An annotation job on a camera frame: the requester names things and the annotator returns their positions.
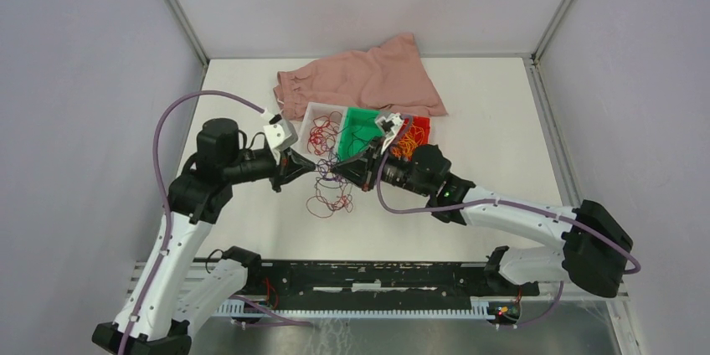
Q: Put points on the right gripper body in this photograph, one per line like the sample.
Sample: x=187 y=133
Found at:
x=397 y=171

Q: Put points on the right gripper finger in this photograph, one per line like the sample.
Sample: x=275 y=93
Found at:
x=361 y=172
x=375 y=150

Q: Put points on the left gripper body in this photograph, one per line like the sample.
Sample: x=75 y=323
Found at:
x=280 y=171

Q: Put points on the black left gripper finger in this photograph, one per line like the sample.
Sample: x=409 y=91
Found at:
x=288 y=176
x=295 y=161

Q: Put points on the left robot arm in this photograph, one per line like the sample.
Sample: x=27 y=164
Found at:
x=156 y=318

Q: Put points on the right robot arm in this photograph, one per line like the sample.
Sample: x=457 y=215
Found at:
x=584 y=245

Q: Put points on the green plastic bin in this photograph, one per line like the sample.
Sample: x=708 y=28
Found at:
x=358 y=128

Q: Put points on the translucent white bin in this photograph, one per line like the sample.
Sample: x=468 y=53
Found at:
x=320 y=129

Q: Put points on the red plastic bin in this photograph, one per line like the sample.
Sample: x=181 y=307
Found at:
x=417 y=135

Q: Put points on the pink cloth shorts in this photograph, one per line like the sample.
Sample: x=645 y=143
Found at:
x=388 y=77

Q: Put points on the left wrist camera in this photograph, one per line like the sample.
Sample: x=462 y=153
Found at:
x=280 y=136

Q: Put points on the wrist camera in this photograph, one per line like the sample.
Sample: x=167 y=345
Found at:
x=393 y=126
x=280 y=136

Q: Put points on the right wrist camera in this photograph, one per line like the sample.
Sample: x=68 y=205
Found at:
x=393 y=126

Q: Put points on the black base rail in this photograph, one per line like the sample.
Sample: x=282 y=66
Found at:
x=349 y=285

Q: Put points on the white cable duct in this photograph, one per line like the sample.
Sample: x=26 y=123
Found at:
x=477 y=310

